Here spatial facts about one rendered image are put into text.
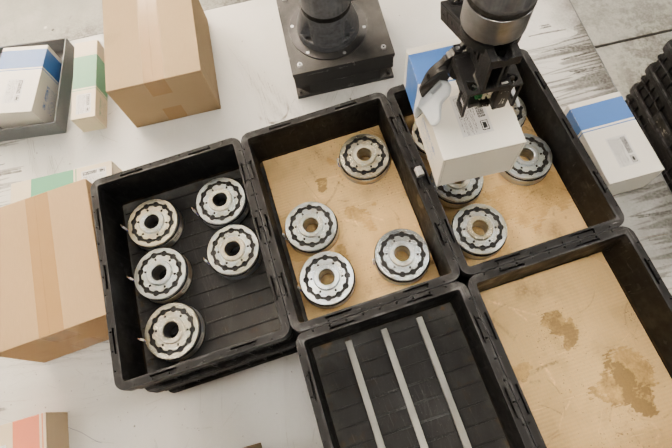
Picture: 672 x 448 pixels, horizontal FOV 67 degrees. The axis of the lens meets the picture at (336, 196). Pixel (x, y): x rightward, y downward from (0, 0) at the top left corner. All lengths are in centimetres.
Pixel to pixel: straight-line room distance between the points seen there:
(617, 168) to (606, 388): 45
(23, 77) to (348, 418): 112
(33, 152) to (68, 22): 140
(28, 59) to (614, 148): 141
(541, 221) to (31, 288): 99
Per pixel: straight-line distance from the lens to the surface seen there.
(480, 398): 96
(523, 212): 105
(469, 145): 74
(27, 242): 118
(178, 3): 136
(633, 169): 121
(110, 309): 97
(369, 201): 102
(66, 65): 155
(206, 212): 104
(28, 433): 120
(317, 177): 105
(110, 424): 120
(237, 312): 99
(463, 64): 67
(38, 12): 295
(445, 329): 96
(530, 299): 100
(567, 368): 100
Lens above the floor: 177
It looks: 67 degrees down
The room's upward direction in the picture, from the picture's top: 11 degrees counter-clockwise
